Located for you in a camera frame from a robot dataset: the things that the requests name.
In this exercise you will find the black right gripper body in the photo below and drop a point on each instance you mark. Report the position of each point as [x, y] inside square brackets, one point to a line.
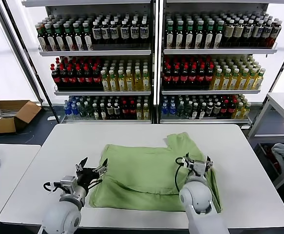
[191, 169]

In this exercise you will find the dark storage bin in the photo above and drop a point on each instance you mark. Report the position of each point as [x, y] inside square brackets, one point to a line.
[263, 158]

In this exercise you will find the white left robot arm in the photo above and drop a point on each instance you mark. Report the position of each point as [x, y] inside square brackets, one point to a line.
[61, 217]

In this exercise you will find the black metal frame post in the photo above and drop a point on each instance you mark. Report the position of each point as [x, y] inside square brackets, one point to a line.
[278, 73]
[32, 61]

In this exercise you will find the dark drink bottle green cap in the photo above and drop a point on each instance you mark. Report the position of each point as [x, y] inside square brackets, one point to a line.
[170, 34]
[179, 34]
[69, 37]
[60, 37]
[209, 34]
[189, 34]
[219, 34]
[42, 38]
[87, 36]
[199, 34]
[51, 37]
[78, 37]

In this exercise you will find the dark green water bottle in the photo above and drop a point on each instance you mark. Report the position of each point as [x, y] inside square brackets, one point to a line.
[82, 110]
[188, 110]
[89, 110]
[180, 110]

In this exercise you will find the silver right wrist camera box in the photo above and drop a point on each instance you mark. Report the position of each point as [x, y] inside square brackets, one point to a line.
[200, 168]

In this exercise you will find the cola bottle red cap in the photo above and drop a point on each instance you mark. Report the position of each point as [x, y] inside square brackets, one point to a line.
[176, 77]
[167, 77]
[97, 77]
[63, 78]
[202, 76]
[194, 76]
[131, 110]
[88, 77]
[72, 78]
[224, 109]
[124, 110]
[185, 77]
[80, 78]
[210, 76]
[55, 78]
[231, 109]

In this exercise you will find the dark bottle beige label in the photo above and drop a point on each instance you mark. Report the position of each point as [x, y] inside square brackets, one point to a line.
[229, 32]
[239, 31]

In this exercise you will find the green polo shirt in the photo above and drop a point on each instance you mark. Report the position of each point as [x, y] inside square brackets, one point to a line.
[144, 170]

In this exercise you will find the dark bottle white cap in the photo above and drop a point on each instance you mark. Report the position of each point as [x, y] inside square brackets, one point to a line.
[217, 109]
[103, 111]
[195, 111]
[116, 111]
[202, 111]
[209, 110]
[110, 111]
[96, 111]

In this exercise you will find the white table grey frame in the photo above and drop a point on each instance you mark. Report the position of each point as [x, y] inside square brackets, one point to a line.
[278, 107]

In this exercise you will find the brown cardboard box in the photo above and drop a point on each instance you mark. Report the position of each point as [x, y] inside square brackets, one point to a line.
[0, 124]

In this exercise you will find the blue drink bottle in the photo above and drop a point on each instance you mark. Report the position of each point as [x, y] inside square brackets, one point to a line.
[164, 110]
[74, 109]
[67, 109]
[172, 110]

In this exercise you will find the red cloth item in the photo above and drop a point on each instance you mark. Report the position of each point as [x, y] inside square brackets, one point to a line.
[268, 149]

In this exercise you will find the clear plastic packaging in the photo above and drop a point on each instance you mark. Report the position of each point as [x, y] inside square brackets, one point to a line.
[6, 113]

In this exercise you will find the white paper scrap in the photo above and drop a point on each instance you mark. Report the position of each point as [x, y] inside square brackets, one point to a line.
[51, 118]

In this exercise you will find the dark bottle blue white label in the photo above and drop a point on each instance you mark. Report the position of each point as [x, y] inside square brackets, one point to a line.
[96, 32]
[267, 32]
[249, 32]
[258, 31]
[105, 32]
[114, 32]
[134, 31]
[143, 31]
[124, 32]
[276, 32]

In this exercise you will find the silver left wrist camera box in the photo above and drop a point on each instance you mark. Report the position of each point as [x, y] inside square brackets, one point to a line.
[67, 184]

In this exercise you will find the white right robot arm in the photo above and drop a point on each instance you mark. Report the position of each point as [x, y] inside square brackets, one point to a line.
[196, 195]

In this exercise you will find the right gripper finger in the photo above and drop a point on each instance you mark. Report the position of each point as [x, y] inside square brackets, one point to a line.
[209, 163]
[186, 162]

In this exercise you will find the grey metal shelf unit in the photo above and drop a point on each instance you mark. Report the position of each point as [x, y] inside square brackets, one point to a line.
[217, 51]
[95, 52]

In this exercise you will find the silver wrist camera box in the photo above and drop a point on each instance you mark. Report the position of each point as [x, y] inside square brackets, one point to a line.
[67, 184]
[200, 168]

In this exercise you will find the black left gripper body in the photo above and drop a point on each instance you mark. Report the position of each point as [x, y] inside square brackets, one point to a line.
[84, 178]

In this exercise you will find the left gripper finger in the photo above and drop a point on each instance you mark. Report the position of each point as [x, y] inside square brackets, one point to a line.
[80, 167]
[100, 169]

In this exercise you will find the grey metal frame post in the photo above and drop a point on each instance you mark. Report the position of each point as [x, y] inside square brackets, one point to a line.
[21, 61]

